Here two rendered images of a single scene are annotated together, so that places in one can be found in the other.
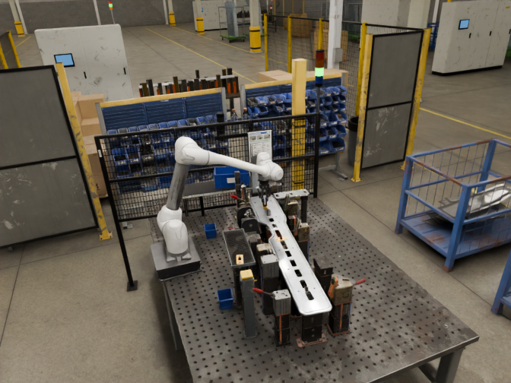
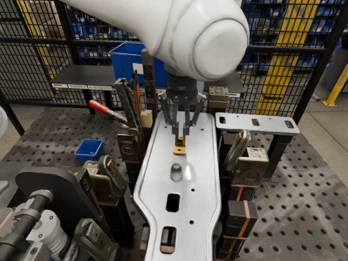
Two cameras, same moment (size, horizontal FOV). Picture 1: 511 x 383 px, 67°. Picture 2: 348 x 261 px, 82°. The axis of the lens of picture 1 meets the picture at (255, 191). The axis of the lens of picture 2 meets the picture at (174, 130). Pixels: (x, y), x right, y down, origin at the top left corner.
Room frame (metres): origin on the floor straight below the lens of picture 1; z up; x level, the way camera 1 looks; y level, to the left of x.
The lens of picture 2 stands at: (2.23, -0.20, 1.45)
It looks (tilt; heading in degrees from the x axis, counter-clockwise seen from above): 39 degrees down; 18
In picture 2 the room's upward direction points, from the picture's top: straight up
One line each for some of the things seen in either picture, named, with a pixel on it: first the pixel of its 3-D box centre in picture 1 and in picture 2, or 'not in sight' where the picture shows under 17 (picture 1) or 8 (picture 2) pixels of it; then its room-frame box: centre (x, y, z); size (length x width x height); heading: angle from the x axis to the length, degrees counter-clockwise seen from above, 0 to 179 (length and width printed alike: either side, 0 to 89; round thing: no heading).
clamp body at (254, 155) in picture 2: (292, 220); (240, 190); (2.67, -0.28, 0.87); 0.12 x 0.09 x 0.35; 101
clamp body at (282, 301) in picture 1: (281, 318); not in sight; (1.62, -0.12, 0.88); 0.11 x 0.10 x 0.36; 101
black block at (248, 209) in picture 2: (293, 232); (232, 234); (2.53, -0.28, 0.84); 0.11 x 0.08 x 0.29; 101
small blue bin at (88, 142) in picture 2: (210, 231); (91, 153); (2.76, 0.39, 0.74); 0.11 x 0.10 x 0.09; 11
